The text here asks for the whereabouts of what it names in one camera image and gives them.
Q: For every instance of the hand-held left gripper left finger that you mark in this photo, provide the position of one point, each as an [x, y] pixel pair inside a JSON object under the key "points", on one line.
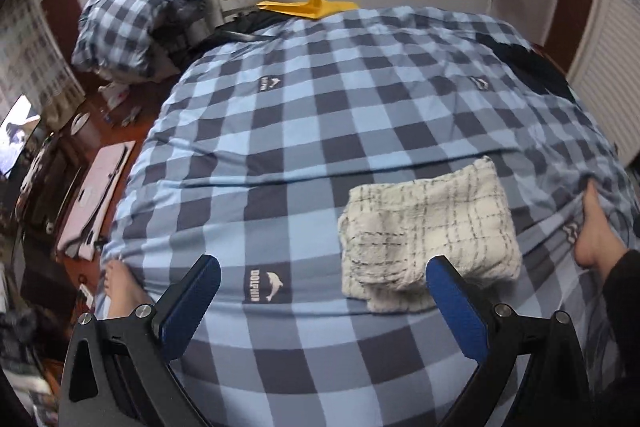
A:
{"points": [[192, 302]]}

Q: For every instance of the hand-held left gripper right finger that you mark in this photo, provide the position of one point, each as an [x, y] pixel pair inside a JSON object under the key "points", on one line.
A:
{"points": [[457, 307]]}

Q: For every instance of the cream checked knit cloth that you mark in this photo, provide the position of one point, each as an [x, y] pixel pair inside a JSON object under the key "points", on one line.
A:
{"points": [[425, 227]]}

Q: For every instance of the black clothes pile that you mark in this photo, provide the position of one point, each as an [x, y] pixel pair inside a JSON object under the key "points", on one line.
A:
{"points": [[535, 67]]}

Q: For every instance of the person's left foot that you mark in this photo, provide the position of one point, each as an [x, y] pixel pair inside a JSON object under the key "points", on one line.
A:
{"points": [[122, 287]]}

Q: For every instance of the person's foot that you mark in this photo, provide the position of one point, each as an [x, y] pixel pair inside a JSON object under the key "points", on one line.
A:
{"points": [[590, 232], [122, 287]]}

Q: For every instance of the pink flat pad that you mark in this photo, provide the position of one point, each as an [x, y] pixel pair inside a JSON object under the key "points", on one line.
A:
{"points": [[95, 197]]}

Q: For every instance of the person's right foot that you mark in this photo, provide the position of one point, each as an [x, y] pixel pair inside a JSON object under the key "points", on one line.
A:
{"points": [[590, 232]]}

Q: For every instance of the person's black pants leg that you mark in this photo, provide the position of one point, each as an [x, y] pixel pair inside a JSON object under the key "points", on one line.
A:
{"points": [[625, 297]]}

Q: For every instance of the blue checkered blanket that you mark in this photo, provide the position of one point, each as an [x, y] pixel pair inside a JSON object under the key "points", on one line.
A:
{"points": [[300, 132]]}

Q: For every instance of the white computer mouse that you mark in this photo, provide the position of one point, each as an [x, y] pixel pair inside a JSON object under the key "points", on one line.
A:
{"points": [[80, 123]]}

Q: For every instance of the computer monitor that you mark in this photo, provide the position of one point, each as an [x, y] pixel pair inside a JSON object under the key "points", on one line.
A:
{"points": [[17, 132]]}

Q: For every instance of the crumpled checkered duvet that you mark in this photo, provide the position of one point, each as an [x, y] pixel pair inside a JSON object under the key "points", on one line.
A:
{"points": [[120, 27]]}

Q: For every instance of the white louvered door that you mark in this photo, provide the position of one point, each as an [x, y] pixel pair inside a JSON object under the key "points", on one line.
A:
{"points": [[615, 47]]}

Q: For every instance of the yellow cloth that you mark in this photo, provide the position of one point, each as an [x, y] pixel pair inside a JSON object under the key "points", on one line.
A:
{"points": [[315, 7]]}

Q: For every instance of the white grid wall poster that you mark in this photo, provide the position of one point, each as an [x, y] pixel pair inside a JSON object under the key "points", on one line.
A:
{"points": [[35, 52]]}

